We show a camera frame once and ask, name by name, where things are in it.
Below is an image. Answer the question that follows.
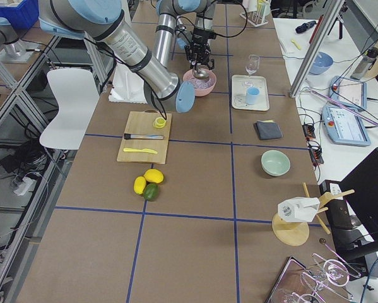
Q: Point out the blue teach pendant near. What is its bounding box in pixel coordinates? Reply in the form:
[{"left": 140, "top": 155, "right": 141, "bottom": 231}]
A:
[{"left": 322, "top": 105, "right": 371, "bottom": 146}]

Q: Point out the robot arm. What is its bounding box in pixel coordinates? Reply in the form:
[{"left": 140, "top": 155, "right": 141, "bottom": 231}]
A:
[{"left": 38, "top": 1, "right": 216, "bottom": 113}]

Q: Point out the pink bowl of ice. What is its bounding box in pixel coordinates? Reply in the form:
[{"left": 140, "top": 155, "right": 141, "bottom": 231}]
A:
[{"left": 183, "top": 70, "right": 216, "bottom": 97}]

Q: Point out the blue bowl on desk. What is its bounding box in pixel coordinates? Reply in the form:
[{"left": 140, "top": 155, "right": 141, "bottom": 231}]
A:
[{"left": 309, "top": 52, "right": 333, "bottom": 75}]

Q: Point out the yellow lemon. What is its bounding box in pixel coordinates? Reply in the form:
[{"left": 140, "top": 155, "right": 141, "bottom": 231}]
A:
[
  {"left": 143, "top": 169, "right": 164, "bottom": 184},
  {"left": 133, "top": 176, "right": 147, "bottom": 195}
]

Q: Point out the grey folded cloth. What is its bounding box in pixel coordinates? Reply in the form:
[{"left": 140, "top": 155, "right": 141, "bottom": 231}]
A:
[{"left": 254, "top": 121, "right": 283, "bottom": 140}]

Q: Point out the green lime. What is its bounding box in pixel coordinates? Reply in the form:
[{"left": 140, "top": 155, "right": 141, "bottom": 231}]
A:
[{"left": 143, "top": 183, "right": 159, "bottom": 201}]

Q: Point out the blue storage bin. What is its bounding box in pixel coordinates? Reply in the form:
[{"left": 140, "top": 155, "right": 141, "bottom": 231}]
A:
[{"left": 0, "top": 0, "right": 39, "bottom": 29}]

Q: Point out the blue teach pendant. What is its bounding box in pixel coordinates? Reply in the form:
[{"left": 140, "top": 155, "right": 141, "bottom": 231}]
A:
[
  {"left": 322, "top": 105, "right": 371, "bottom": 146},
  {"left": 329, "top": 76, "right": 367, "bottom": 111}
]

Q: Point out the white dish rack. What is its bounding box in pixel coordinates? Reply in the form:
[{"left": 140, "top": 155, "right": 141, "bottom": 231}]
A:
[{"left": 240, "top": 0, "right": 271, "bottom": 27}]

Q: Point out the clear wine glass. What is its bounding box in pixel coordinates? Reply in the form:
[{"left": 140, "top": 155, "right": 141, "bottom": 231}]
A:
[{"left": 245, "top": 54, "right": 261, "bottom": 76}]

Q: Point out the black monitor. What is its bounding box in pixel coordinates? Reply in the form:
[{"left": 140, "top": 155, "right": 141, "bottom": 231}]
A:
[{"left": 324, "top": 146, "right": 378, "bottom": 253}]

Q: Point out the light blue cup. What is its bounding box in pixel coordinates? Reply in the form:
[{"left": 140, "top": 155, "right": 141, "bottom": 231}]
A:
[{"left": 245, "top": 86, "right": 260, "bottom": 105}]

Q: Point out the white chair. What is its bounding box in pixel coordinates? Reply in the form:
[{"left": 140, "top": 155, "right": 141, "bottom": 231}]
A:
[{"left": 40, "top": 68, "right": 100, "bottom": 150}]

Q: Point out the blue teach pendant far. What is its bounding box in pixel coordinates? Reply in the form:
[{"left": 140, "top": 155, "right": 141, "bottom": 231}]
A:
[{"left": 329, "top": 76, "right": 367, "bottom": 111}]

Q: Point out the dark tray with glasses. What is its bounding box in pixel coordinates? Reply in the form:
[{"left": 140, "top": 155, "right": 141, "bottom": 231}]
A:
[{"left": 265, "top": 256, "right": 310, "bottom": 302}]

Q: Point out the yellow lemon upper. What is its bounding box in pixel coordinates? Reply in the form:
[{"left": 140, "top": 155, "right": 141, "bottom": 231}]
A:
[{"left": 143, "top": 169, "right": 164, "bottom": 184}]

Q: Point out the steel ice scoop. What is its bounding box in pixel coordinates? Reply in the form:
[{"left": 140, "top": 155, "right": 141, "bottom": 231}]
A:
[{"left": 192, "top": 65, "right": 209, "bottom": 80}]

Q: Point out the yellow lemon left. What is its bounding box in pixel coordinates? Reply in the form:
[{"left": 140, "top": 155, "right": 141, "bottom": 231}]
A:
[{"left": 133, "top": 176, "right": 147, "bottom": 195}]

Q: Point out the grey water bottle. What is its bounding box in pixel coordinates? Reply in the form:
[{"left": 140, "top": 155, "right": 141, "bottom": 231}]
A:
[{"left": 350, "top": 47, "right": 378, "bottom": 80}]

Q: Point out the wooden cutting board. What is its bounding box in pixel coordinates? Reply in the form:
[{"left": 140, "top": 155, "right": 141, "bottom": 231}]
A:
[{"left": 117, "top": 111, "right": 172, "bottom": 164}]

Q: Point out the hanging wine glass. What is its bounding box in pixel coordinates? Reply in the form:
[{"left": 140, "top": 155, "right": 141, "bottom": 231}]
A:
[{"left": 310, "top": 253, "right": 362, "bottom": 287}]

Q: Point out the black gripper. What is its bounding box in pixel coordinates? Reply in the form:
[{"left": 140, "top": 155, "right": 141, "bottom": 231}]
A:
[{"left": 184, "top": 27, "right": 216, "bottom": 70}]

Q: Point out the yellow plastic knife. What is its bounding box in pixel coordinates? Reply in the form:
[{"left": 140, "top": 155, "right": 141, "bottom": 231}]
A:
[{"left": 122, "top": 148, "right": 158, "bottom": 155}]

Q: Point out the wooden mug tree stand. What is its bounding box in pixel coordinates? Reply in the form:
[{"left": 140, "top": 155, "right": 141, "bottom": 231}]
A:
[{"left": 272, "top": 182, "right": 355, "bottom": 246}]

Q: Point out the yellow small cup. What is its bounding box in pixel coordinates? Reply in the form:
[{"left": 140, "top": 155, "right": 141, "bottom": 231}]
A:
[{"left": 153, "top": 117, "right": 167, "bottom": 129}]

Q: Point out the white paper cup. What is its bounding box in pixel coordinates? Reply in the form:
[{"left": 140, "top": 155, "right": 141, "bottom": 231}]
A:
[{"left": 278, "top": 197, "right": 320, "bottom": 223}]

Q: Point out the cream serving tray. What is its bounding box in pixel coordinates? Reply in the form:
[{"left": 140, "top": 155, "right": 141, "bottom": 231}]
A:
[{"left": 232, "top": 75, "right": 269, "bottom": 111}]

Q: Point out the green ceramic bowl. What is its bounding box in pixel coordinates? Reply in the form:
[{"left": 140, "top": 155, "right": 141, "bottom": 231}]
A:
[{"left": 261, "top": 150, "right": 291, "bottom": 177}]

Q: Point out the aluminium frame post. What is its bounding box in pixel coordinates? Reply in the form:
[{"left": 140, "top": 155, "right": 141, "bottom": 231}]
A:
[{"left": 289, "top": 1, "right": 344, "bottom": 98}]

